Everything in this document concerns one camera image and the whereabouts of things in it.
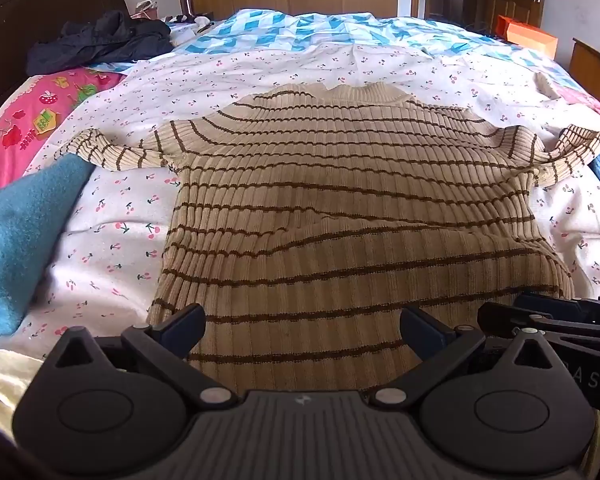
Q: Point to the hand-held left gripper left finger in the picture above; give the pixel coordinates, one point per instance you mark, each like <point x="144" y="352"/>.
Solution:
<point x="182" y="327"/>

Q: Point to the beige brown-striped ribbed sweater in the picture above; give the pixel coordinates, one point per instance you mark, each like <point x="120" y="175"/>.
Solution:
<point x="330" y="210"/>

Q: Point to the teal blue fleece garment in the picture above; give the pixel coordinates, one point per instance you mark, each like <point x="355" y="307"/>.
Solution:
<point x="25" y="240"/>

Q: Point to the orange box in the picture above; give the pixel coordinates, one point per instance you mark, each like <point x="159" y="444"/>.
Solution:
<point x="527" y="35"/>

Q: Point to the white cherry print sheet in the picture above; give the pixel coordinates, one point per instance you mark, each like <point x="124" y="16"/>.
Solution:
<point x="125" y="220"/>

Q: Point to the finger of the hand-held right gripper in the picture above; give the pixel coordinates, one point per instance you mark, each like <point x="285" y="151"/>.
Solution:
<point x="510" y="317"/>
<point x="547" y="304"/>

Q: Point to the cream yellow cloth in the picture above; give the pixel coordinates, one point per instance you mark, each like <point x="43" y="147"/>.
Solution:
<point x="7" y="380"/>

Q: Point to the dark wooden headboard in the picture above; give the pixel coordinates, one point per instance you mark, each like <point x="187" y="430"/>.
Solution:
<point x="35" y="5"/>

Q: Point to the metal thermos flask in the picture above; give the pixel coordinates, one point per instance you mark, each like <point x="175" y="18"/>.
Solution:
<point x="187" y="2"/>

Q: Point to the blue white diamond quilt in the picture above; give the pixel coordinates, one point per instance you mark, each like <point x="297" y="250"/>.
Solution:
<point x="290" y="30"/>

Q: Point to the pink bag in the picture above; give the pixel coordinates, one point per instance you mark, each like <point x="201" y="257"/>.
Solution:
<point x="146" y="10"/>

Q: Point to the dark navy jacket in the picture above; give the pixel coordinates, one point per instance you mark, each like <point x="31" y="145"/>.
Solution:
<point x="95" y="42"/>

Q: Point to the pink cartoon print blanket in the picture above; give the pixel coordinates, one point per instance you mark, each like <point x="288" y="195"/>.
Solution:
<point x="30" y="120"/>

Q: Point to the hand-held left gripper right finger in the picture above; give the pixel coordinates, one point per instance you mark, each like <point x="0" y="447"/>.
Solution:
<point x="422" y="332"/>

